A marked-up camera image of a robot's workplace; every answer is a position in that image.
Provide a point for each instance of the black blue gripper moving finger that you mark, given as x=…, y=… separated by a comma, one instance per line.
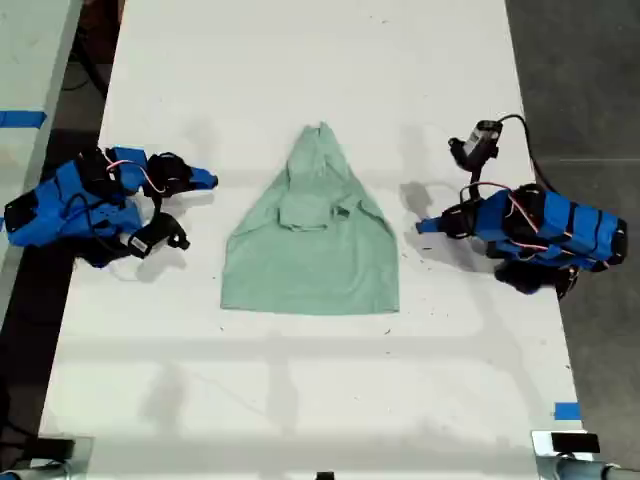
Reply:
x=172, y=184
x=457, y=231

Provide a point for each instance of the black blue gripper fixed finger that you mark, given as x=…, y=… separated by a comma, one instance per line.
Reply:
x=457, y=216
x=172, y=165

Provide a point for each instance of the pale green T-shirt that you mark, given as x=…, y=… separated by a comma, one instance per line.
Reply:
x=310, y=260

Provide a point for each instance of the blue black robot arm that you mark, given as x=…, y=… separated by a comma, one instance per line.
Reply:
x=575, y=227
x=45, y=210

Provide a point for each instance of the long blue tape strip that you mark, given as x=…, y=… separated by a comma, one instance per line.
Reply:
x=22, y=119

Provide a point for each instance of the pale grey side table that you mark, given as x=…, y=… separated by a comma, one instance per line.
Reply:
x=30, y=50

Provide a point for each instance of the short blue tape strip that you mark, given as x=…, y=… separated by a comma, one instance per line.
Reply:
x=567, y=411

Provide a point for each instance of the small black box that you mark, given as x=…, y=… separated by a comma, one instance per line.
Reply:
x=575, y=443
x=56, y=447

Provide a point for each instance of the small black clip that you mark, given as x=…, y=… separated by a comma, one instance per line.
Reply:
x=325, y=475

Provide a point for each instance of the black silver camera box on stalk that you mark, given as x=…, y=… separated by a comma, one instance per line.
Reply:
x=480, y=140

